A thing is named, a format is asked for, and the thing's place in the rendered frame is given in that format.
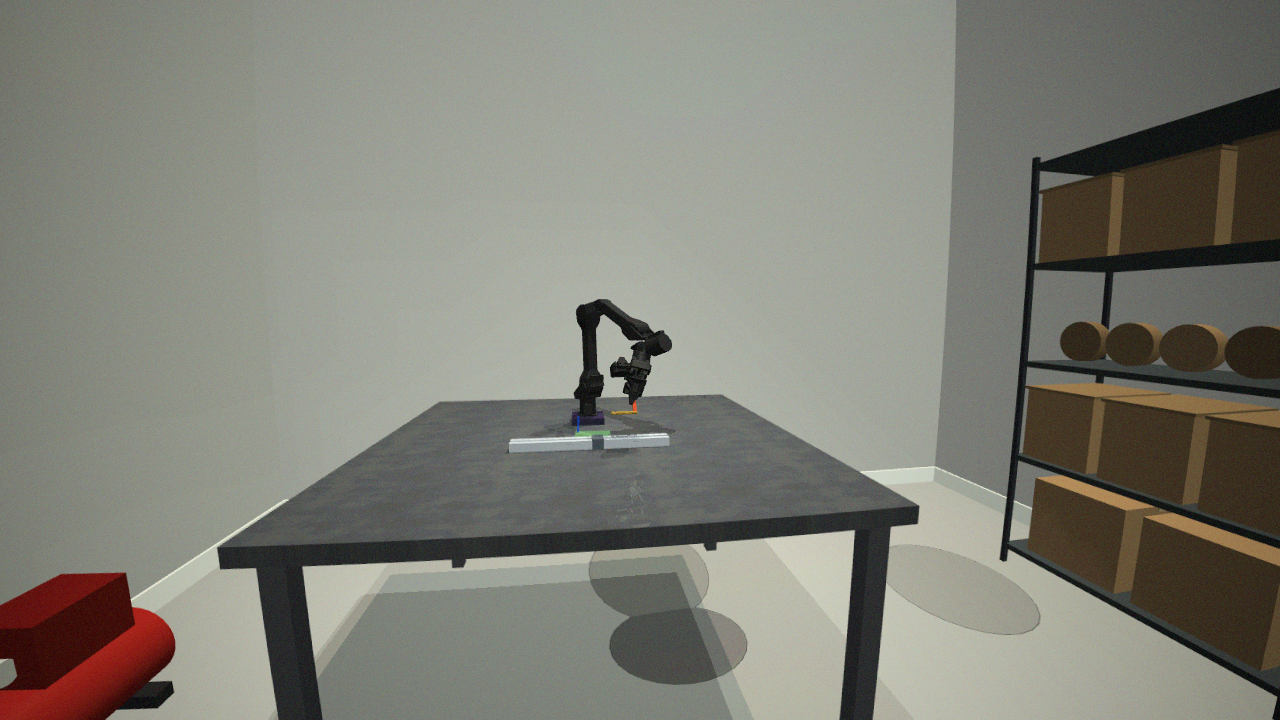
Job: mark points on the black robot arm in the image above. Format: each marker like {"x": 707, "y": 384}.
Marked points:
{"x": 591, "y": 382}

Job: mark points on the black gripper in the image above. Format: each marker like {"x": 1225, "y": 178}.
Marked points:
{"x": 636, "y": 381}

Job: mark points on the light grey metal rail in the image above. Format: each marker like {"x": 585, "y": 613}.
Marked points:
{"x": 595, "y": 442}

